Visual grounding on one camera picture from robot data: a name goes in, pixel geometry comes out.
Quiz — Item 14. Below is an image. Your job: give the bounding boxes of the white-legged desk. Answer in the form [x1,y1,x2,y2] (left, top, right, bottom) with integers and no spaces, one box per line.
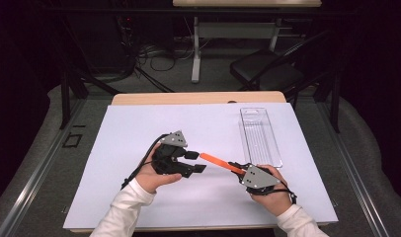
[172,0,322,84]

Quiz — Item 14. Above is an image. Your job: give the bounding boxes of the orange pen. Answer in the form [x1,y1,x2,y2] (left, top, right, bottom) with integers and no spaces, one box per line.
[200,152,247,176]

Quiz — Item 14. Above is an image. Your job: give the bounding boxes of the person's left hand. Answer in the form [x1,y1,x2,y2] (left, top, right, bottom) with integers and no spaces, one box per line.
[134,152,183,195]

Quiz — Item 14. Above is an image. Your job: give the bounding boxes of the white table mat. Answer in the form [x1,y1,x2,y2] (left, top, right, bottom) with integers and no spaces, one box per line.
[62,102,339,230]

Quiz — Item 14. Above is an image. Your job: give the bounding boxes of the black stand post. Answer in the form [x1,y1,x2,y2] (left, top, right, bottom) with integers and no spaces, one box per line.
[330,70,342,134]

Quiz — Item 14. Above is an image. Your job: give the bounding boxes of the black folding chair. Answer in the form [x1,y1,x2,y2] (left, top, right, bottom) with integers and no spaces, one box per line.
[229,29,333,98]

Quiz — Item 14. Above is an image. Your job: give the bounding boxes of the clear plastic container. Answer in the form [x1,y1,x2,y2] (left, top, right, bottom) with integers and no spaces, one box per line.
[239,107,283,169]

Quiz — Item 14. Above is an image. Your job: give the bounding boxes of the grey metal floor rail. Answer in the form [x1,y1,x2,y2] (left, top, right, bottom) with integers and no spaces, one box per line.
[0,98,88,237]
[316,98,390,237]

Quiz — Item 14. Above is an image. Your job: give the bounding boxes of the person's right hand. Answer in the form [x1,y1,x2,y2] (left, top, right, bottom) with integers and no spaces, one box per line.
[249,165,293,217]

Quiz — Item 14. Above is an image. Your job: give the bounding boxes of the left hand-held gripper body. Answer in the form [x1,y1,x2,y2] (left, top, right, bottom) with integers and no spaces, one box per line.
[151,129,190,176]

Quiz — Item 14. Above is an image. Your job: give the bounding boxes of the tangle of floor cables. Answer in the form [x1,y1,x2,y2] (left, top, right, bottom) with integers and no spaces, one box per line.
[135,40,194,72]

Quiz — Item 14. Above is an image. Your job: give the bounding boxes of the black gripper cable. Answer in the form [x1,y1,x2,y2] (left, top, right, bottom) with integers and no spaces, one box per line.
[120,133,170,191]
[280,182,298,205]

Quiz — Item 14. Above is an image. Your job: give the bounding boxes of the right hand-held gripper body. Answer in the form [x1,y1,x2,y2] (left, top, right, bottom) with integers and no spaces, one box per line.
[240,164,288,196]

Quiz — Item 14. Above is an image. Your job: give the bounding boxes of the black stand legs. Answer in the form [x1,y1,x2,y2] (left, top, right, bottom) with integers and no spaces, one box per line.
[58,58,123,130]

